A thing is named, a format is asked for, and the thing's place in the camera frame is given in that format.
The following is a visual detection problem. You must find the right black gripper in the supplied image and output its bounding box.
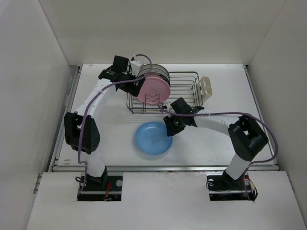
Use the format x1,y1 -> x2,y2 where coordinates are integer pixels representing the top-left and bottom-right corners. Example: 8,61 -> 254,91
163,112 -> 186,136

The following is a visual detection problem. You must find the pink plastic plate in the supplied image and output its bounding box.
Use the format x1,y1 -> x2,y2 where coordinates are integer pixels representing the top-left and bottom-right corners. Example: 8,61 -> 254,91
137,76 -> 171,105

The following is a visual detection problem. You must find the blue plastic plate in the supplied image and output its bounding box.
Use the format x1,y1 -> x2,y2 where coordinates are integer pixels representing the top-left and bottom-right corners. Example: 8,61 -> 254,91
134,121 -> 173,156

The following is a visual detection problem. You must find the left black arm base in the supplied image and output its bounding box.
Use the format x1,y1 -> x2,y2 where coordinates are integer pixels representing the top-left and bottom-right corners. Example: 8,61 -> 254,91
75,175 -> 123,202

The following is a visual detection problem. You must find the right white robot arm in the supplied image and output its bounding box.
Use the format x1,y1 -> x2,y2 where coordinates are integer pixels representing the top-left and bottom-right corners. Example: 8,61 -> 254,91
159,97 -> 268,190

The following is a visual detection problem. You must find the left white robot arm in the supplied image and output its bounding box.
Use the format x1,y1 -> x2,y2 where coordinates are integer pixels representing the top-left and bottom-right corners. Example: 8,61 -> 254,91
64,56 -> 145,190

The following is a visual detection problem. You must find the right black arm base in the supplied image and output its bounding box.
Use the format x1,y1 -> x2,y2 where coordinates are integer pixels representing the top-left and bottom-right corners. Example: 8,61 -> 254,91
206,174 -> 258,201

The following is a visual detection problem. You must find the rear patterned ceramic plate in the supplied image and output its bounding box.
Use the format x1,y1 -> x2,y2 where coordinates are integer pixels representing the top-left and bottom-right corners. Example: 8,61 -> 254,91
139,64 -> 169,74

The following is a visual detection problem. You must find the patterned ceramic plate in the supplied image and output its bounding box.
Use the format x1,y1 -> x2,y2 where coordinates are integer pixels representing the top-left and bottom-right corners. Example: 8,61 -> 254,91
137,69 -> 170,86
139,64 -> 169,74

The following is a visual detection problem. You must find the front patterned ceramic plate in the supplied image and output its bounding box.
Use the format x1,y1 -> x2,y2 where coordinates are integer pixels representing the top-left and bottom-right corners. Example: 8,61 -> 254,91
137,69 -> 170,86

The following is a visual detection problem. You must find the white plastic cutlery holder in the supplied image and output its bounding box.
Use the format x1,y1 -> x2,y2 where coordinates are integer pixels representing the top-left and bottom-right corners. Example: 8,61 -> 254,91
198,76 -> 213,102

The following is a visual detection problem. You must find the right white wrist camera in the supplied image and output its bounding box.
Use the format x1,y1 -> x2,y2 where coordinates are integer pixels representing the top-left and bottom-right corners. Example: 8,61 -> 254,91
158,103 -> 172,113

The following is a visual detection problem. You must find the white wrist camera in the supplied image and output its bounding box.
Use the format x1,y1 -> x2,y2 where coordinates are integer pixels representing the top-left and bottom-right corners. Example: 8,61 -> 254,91
130,59 -> 144,76
158,103 -> 172,113

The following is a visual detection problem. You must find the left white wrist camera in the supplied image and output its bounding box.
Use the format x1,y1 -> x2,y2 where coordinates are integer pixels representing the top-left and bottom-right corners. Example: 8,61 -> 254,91
130,59 -> 144,76

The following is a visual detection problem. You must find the grey wire dish rack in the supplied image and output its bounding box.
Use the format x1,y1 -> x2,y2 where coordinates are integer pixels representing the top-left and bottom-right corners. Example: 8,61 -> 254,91
126,71 -> 203,115

